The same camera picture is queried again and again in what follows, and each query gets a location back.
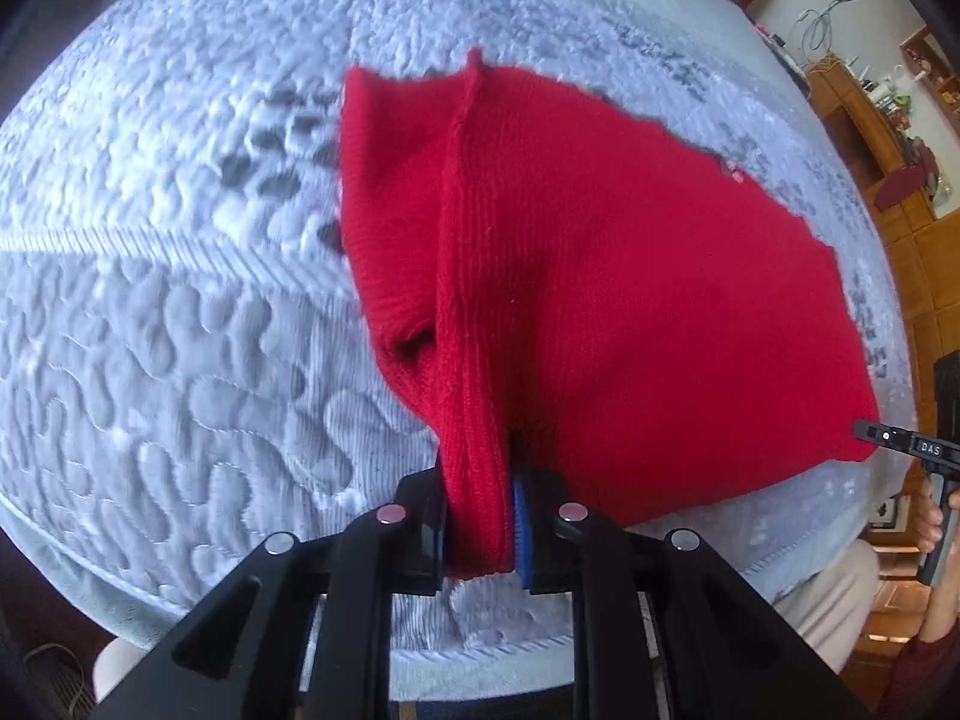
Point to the dark red hanging cloth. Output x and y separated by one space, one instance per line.
904 184

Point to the person's left leg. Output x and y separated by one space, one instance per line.
120 671

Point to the person's right leg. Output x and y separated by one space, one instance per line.
825 600

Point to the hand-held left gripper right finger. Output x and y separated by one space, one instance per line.
523 532

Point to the red knitted sweater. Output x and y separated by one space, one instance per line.
600 315

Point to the person's right hand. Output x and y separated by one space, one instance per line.
926 525

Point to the wooden wall shelf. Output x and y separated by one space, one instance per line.
934 75

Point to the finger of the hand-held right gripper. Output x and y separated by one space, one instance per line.
881 434

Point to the grey patterned quilt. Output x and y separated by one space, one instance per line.
187 315

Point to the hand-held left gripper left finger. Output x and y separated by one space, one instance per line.
420 540

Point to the person's right forearm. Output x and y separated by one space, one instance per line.
934 660

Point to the person's leg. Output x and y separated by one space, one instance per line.
825 600
120 671

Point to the wooden desk cabinet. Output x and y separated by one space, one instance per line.
907 262

